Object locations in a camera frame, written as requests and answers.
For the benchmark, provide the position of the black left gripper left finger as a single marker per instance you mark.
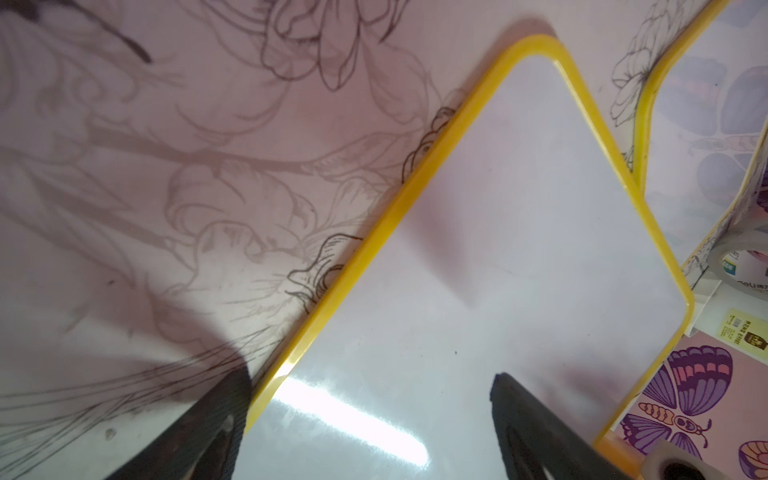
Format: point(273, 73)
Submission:
point(204, 442)

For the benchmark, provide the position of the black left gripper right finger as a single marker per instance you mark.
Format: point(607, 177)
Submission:
point(535, 444)

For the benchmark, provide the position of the yellow storage tray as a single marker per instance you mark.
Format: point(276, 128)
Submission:
point(619, 453)

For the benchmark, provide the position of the yellow-framed whiteboard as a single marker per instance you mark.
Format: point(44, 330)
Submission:
point(520, 244)
point(705, 123)

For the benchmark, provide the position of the clear tape roll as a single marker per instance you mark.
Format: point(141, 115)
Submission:
point(739, 256)

